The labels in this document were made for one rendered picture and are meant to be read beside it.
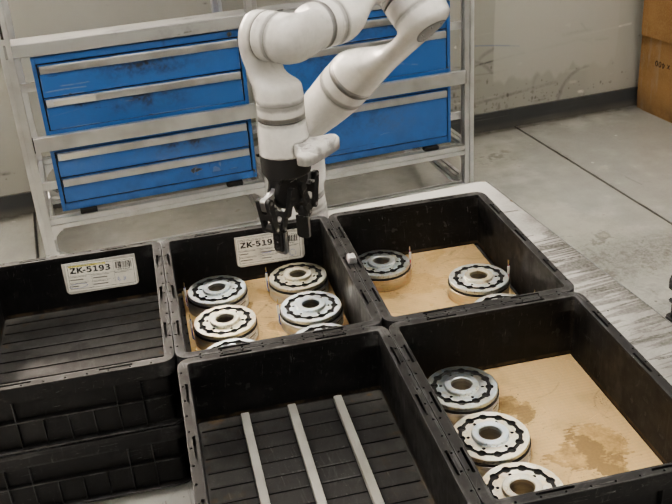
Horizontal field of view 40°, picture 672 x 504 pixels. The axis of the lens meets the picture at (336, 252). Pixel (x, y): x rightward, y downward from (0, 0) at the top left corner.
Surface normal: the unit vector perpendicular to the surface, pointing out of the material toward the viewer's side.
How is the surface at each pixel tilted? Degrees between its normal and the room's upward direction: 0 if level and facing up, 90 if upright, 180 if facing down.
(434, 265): 0
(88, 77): 90
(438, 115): 90
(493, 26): 90
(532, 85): 90
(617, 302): 0
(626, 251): 0
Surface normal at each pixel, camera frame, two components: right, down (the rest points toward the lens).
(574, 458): -0.07, -0.89
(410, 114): 0.31, 0.41
